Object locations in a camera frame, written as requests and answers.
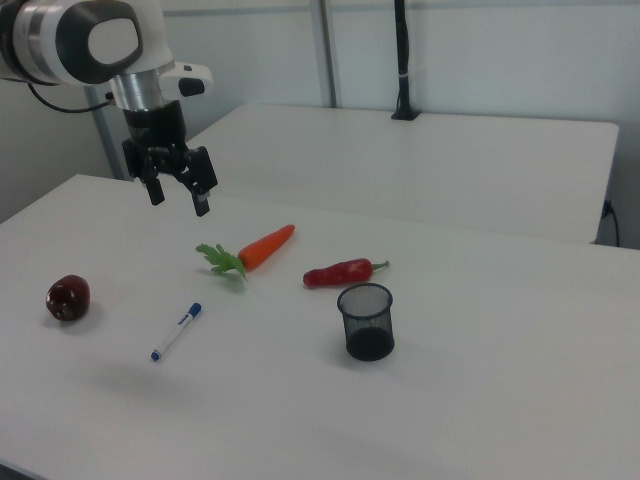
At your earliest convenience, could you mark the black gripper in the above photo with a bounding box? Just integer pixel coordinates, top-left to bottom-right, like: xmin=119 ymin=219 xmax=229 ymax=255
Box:
xmin=122 ymin=99 xmax=220 ymax=217

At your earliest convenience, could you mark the white marker with blue cap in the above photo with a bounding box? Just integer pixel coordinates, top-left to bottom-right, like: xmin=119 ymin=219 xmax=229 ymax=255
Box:
xmin=150 ymin=302 xmax=203 ymax=363

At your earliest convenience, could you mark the orange toy carrot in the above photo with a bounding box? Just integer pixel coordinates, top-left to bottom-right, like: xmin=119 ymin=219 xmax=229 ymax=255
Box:
xmin=194 ymin=223 xmax=296 ymax=281

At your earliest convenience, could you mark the dark red toy apple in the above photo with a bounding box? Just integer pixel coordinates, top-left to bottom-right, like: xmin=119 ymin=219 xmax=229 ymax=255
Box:
xmin=44 ymin=274 xmax=92 ymax=322

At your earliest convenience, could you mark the red toy chili pepper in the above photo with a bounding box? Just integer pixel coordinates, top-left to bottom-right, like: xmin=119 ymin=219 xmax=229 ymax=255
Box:
xmin=302 ymin=257 xmax=391 ymax=290

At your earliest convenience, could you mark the white table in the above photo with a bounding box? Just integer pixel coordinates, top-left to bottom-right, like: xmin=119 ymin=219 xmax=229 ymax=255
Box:
xmin=184 ymin=103 xmax=620 ymax=246

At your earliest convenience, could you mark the black mesh pen cup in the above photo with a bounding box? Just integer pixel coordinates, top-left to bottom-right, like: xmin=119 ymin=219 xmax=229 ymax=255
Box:
xmin=336 ymin=282 xmax=396 ymax=362

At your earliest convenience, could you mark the grey metal partition post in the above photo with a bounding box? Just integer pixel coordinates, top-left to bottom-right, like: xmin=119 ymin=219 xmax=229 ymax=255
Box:
xmin=309 ymin=0 xmax=342 ymax=109
xmin=82 ymin=85 xmax=126 ymax=181

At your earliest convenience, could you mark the black pole with cables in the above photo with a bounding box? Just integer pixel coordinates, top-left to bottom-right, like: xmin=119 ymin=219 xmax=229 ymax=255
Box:
xmin=390 ymin=0 xmax=421 ymax=121

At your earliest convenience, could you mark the black cable with plug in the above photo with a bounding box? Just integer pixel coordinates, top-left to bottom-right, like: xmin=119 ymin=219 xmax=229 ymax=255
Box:
xmin=602 ymin=199 xmax=621 ymax=247

